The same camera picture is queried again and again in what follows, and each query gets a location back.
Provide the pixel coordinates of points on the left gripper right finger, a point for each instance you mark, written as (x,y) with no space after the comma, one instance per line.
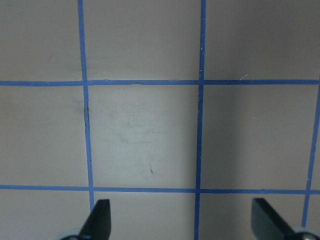
(267,224)

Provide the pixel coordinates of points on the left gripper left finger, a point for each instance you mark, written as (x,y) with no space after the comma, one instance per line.
(98,224)

